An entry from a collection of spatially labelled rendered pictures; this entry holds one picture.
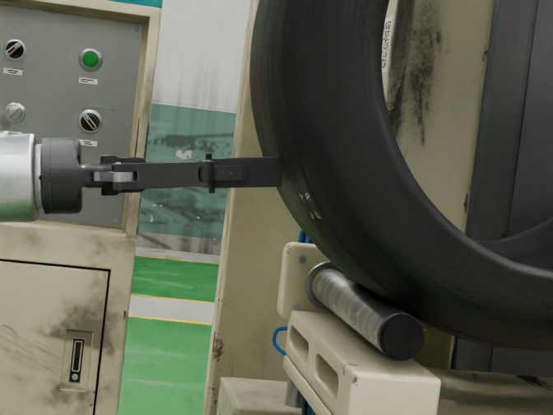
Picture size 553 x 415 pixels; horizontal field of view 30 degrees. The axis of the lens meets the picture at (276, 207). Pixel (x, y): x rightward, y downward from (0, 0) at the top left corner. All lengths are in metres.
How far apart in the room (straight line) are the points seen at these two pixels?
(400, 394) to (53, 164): 0.39
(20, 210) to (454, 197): 0.61
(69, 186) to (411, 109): 0.53
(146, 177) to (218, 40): 9.25
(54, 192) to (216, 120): 9.11
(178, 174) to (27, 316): 0.74
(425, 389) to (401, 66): 0.50
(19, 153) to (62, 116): 0.72
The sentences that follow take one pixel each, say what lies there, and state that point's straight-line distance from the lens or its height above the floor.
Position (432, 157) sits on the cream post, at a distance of 1.37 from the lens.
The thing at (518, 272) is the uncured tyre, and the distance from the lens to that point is 1.00.
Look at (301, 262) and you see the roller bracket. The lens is 1.31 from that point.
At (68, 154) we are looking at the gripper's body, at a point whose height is 1.04.
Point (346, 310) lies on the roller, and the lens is 1.12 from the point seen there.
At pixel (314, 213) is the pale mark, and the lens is 1.00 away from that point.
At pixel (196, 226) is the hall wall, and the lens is 10.13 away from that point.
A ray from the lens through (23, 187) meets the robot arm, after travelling 1.00.
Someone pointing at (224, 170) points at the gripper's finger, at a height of 1.04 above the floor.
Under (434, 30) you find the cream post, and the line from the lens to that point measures 1.38.
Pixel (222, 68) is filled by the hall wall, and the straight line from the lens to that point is 10.20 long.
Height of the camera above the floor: 1.06
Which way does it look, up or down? 3 degrees down
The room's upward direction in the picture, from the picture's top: 7 degrees clockwise
